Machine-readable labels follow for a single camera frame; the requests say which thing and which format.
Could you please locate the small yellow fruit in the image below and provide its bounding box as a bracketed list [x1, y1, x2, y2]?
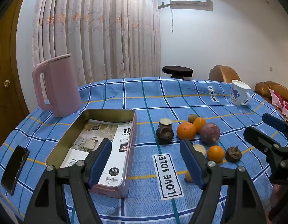
[185, 171, 193, 183]

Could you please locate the small orange front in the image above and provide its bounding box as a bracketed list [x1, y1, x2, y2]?
[207, 146, 225, 162]

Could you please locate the small orange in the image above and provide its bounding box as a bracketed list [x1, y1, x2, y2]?
[193, 117, 206, 133]
[207, 146, 225, 162]

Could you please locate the cut dark fruit front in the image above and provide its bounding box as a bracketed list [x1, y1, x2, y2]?
[193, 144, 207, 156]

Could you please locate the cut dark fruit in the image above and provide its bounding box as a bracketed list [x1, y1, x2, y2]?
[159, 118, 173, 128]
[193, 144, 207, 156]

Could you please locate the dark mangosteen with stem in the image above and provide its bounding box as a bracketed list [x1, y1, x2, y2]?
[225, 146, 242, 163]

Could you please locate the purple passion fruit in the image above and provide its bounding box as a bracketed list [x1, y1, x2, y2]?
[199, 122, 221, 144]

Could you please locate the large orange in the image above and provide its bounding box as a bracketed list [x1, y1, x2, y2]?
[176, 122, 196, 141]

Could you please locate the small brown longan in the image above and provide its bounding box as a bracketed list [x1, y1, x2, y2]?
[187, 114, 198, 123]

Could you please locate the person right hand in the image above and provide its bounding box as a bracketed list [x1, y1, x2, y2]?
[270, 184, 288, 209]

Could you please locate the brown leather sofa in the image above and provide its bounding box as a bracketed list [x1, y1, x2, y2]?
[254, 81, 288, 120]

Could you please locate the black smartphone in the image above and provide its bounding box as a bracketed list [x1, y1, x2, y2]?
[1, 146, 30, 196]

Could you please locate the white blue floral mug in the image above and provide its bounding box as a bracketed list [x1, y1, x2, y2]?
[230, 79, 251, 106]

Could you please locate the small orange back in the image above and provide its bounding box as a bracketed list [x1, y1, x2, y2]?
[193, 117, 206, 133]

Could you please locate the cut dark fruit back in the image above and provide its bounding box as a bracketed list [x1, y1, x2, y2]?
[159, 118, 173, 128]

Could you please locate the paper leaflet in tin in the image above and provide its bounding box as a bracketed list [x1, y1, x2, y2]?
[59, 119, 134, 188]

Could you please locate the brown leather chair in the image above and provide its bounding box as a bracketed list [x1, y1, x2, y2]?
[209, 65, 240, 83]

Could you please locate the pink metal tin box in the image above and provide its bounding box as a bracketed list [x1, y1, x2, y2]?
[46, 109, 136, 199]

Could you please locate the blue plaid tablecloth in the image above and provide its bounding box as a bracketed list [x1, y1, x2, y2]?
[0, 77, 288, 223]

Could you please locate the wooden door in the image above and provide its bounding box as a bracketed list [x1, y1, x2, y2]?
[0, 0, 29, 147]

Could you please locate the dark round stool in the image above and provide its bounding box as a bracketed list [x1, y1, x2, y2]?
[162, 66, 193, 79]

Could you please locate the pink electric kettle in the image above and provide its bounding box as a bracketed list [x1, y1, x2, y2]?
[32, 54, 82, 118]

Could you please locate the pink floral curtain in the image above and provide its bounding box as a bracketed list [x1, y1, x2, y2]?
[32, 0, 161, 85]

